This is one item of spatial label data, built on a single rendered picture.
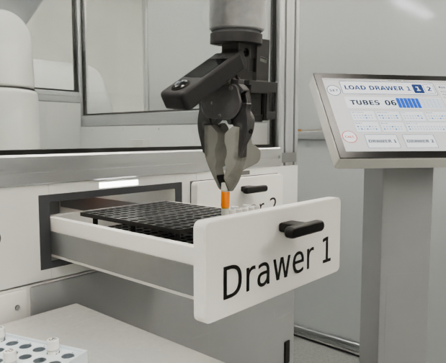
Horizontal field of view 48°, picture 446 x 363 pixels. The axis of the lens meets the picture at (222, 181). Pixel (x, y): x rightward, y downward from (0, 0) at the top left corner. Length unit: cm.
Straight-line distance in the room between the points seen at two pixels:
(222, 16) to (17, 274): 46
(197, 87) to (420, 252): 109
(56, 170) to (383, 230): 99
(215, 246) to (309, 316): 214
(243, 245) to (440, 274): 180
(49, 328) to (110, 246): 14
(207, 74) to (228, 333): 66
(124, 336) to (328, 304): 197
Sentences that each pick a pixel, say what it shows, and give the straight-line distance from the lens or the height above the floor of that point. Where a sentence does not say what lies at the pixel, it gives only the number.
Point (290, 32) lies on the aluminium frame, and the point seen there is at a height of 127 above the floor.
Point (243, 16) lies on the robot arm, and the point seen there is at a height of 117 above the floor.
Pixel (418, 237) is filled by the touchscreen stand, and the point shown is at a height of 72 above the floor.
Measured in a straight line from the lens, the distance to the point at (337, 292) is 254.
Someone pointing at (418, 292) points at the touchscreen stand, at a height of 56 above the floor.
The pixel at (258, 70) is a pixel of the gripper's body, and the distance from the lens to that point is 71.
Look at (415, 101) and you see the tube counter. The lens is 155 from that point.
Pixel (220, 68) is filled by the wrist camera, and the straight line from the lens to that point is 65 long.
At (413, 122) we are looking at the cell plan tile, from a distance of 148.
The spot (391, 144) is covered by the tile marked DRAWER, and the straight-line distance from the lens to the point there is 139.
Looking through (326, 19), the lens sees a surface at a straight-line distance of 253.
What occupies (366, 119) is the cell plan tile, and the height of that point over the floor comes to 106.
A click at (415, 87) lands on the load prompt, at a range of 159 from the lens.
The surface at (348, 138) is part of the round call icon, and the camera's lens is 135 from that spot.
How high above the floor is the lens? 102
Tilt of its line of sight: 5 degrees down
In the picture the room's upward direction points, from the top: straight up
